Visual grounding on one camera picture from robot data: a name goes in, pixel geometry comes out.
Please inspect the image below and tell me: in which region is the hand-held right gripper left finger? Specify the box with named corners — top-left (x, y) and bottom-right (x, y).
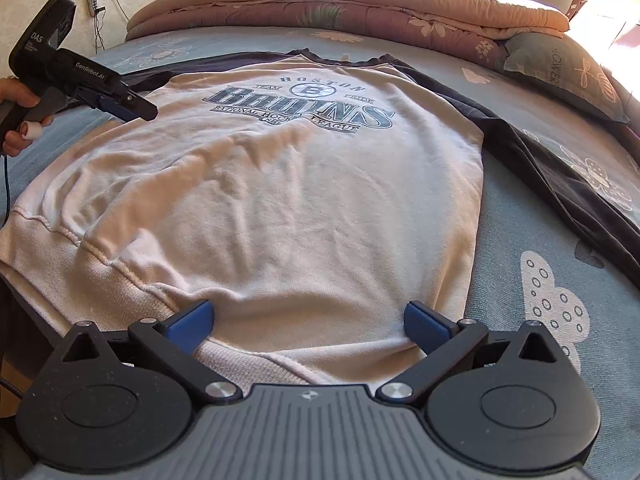
top-left (62, 299), bottom-right (241, 403)

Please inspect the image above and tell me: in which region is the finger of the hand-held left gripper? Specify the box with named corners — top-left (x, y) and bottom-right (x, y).
top-left (80, 88), bottom-right (132, 119)
top-left (120, 90), bottom-right (159, 122)

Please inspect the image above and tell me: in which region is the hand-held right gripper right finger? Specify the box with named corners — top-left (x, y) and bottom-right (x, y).
top-left (377, 301), bottom-right (558, 403)

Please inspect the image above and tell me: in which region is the white sweatshirt with dark sleeves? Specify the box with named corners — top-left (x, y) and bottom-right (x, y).
top-left (0, 47), bottom-right (640, 392)

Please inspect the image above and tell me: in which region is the person's left hand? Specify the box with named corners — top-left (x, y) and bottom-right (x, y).
top-left (0, 78), bottom-right (54, 159)

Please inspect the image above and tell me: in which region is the blue-grey floral bed sheet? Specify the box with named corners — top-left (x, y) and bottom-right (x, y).
top-left (0, 25), bottom-right (640, 480)

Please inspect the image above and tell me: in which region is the folded pink floral quilt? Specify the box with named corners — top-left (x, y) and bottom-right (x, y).
top-left (125, 0), bottom-right (572, 69)

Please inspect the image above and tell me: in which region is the grey-green flower print pillow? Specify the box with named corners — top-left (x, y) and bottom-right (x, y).
top-left (502, 32), bottom-right (632, 124)

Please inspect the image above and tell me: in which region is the black wall cable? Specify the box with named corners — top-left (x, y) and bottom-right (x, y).
top-left (91, 6), bottom-right (109, 54)

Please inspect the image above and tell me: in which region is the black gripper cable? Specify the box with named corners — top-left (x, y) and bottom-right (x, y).
top-left (0, 154), bottom-right (12, 235)

